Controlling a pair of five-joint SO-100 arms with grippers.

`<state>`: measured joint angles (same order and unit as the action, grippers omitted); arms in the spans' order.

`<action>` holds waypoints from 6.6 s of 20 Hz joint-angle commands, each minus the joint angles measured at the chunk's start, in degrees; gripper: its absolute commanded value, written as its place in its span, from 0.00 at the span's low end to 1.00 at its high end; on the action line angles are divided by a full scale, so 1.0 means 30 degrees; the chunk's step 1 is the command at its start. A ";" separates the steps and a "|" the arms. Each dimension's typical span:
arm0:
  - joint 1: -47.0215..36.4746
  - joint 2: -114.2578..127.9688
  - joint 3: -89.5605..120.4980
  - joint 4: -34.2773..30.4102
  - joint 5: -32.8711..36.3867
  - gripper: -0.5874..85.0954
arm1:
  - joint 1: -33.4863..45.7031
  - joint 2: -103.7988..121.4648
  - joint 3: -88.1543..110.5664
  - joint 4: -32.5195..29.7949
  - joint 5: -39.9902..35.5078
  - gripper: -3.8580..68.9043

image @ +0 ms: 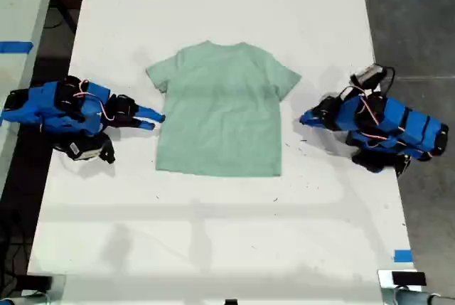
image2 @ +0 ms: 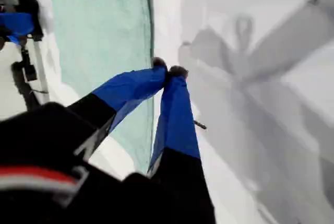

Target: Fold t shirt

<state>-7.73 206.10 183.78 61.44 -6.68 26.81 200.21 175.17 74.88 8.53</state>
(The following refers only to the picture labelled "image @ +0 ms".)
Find white side table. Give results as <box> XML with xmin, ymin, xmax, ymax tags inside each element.
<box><xmin>0</xmin><ymin>0</ymin><xmax>60</xmax><ymax>187</ymax></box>

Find black camera box with label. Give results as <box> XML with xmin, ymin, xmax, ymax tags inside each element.
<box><xmin>350</xmin><ymin>64</ymin><xmax>387</xmax><ymax>91</ymax></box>
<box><xmin>53</xmin><ymin>132</ymin><xmax>117</xmax><ymax>166</ymax></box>

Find long blue tape strip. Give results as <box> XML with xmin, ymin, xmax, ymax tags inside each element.
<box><xmin>0</xmin><ymin>41</ymin><xmax>34</xmax><ymax>54</ymax></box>

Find grey metal pipe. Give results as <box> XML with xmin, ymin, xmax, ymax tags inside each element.
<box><xmin>382</xmin><ymin>289</ymin><xmax>455</xmax><ymax>305</ymax></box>

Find small black box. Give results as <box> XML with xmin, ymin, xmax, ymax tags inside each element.
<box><xmin>391</xmin><ymin>271</ymin><xmax>427</xmax><ymax>287</ymax></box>
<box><xmin>26</xmin><ymin>274</ymin><xmax>54</xmax><ymax>290</ymax></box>

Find black floor cable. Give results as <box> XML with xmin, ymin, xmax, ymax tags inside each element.
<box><xmin>0</xmin><ymin>208</ymin><xmax>30</xmax><ymax>279</ymax></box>

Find silver metal bracket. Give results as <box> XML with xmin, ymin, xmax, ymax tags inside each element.
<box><xmin>377</xmin><ymin>269</ymin><xmax>428</xmax><ymax>305</ymax></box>

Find pale green T-shirt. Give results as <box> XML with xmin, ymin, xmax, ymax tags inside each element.
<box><xmin>145</xmin><ymin>41</ymin><xmax>303</xmax><ymax>178</ymax></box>

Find black camera cable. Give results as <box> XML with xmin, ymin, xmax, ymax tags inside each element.
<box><xmin>376</xmin><ymin>66</ymin><xmax>397</xmax><ymax>97</ymax></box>

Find short blue tape strip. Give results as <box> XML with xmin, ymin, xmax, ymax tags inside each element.
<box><xmin>393</xmin><ymin>249</ymin><xmax>414</xmax><ymax>264</ymax></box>

